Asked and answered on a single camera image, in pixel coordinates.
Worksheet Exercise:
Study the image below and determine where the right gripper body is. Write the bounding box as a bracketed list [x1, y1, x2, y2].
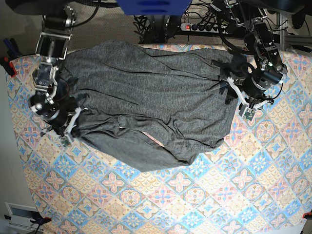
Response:
[40, 107, 88, 147]

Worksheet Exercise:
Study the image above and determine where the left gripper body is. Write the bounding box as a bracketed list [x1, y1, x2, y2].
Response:
[220, 77, 274, 121]

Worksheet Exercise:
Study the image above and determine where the grey t-shirt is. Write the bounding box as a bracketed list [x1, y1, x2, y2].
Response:
[59, 41, 246, 172]

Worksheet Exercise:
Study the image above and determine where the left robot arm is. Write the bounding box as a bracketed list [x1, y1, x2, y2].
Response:
[210, 0, 287, 120]

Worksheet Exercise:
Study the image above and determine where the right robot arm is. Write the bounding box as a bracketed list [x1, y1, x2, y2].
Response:
[28, 5, 82, 147]

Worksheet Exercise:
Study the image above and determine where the patterned tablecloth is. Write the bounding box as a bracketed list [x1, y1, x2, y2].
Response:
[6, 52, 312, 234]

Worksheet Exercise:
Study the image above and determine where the red black clamp lower left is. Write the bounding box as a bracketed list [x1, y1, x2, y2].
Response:
[4, 215, 52, 226]

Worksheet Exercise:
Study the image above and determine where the red black clamp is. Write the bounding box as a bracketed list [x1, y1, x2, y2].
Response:
[0, 57, 17, 77]
[4, 215, 52, 226]

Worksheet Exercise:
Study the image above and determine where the red black clamp upper left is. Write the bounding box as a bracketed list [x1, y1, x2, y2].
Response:
[0, 57, 17, 77]

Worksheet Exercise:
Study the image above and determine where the red clamp lower right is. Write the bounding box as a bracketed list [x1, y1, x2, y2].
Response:
[302, 212, 312, 220]

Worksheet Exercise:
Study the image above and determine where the aluminium frame post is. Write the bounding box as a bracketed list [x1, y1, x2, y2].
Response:
[276, 13, 312, 51]

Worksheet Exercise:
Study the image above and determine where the white wall vent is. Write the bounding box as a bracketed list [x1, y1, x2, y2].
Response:
[5, 202, 40, 221]

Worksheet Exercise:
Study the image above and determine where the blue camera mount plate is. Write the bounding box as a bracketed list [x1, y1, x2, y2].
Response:
[117, 0, 192, 16]

